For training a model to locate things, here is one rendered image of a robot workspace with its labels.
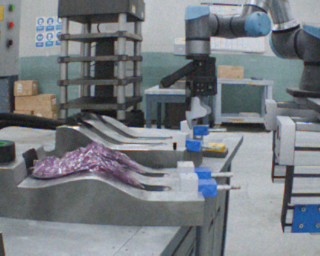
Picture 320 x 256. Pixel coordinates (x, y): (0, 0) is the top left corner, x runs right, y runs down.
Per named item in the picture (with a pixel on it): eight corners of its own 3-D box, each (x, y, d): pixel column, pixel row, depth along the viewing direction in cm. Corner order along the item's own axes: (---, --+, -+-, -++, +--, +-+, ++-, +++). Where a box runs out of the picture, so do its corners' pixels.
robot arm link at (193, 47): (182, 40, 121) (188, 42, 128) (182, 56, 121) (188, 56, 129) (208, 40, 119) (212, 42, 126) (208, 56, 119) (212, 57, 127)
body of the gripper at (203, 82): (212, 98, 121) (212, 56, 119) (183, 97, 123) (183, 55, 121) (217, 96, 128) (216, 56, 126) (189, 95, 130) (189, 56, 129)
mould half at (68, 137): (202, 162, 136) (203, 120, 134) (182, 184, 112) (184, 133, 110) (63, 152, 151) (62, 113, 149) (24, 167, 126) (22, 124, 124)
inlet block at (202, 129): (228, 138, 127) (227, 120, 127) (225, 140, 122) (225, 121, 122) (184, 139, 131) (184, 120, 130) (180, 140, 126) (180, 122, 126)
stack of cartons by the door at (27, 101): (59, 123, 784) (58, 78, 772) (52, 126, 752) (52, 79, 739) (20, 123, 794) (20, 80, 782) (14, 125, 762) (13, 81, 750)
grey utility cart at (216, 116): (265, 129, 738) (266, 75, 724) (272, 134, 686) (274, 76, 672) (205, 128, 737) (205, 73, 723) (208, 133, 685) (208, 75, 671)
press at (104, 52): (148, 136, 662) (148, 2, 631) (128, 157, 511) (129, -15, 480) (88, 133, 674) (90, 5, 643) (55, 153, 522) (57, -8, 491)
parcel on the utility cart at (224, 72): (240, 82, 719) (240, 65, 714) (244, 83, 686) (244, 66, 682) (216, 81, 719) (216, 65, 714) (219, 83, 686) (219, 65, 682)
